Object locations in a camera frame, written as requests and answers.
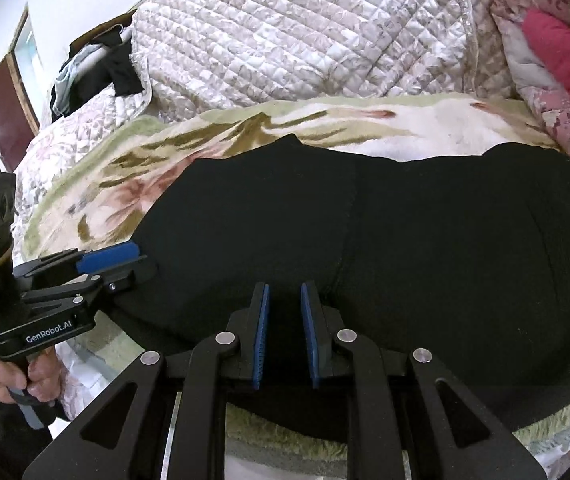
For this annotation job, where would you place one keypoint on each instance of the pink floral comforter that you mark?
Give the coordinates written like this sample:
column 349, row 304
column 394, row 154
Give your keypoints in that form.
column 565, row 115

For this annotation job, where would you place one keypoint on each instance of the person's left hand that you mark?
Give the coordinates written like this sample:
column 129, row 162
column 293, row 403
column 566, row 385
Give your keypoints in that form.
column 40, row 375

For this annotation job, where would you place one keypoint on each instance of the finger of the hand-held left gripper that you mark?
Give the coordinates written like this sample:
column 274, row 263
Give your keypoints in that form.
column 110, row 256
column 130, row 275

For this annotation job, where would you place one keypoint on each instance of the person's left forearm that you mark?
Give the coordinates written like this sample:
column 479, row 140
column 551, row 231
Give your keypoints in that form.
column 0, row 430

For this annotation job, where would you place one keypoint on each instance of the brown wooden headboard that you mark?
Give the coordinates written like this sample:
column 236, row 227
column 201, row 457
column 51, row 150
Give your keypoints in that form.
column 100, row 30

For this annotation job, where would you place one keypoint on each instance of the white floral fleece blanket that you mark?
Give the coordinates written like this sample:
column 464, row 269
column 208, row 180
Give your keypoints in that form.
column 315, row 120

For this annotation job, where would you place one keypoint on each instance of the dark red door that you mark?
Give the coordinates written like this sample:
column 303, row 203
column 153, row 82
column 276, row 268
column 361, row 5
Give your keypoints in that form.
column 7, row 115

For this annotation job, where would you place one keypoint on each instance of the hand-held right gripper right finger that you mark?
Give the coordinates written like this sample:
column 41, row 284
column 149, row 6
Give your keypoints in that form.
column 310, row 335

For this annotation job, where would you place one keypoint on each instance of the black pants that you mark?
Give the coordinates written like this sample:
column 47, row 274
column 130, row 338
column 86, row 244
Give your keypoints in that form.
column 440, row 260

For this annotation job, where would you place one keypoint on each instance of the pink cushion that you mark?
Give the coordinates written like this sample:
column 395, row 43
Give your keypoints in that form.
column 565, row 55

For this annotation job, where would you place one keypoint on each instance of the pale blue garment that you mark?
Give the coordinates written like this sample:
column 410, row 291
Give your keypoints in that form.
column 72, row 75

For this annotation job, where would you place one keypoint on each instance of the pale quilted bedspread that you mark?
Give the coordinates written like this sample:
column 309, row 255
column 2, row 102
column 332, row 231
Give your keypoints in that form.
column 290, row 25

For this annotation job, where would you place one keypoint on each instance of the black garment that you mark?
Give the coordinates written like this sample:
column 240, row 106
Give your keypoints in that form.
column 122, row 72

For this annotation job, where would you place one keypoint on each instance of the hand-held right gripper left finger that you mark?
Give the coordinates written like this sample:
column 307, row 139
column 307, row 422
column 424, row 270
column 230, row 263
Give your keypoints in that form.
column 264, row 335

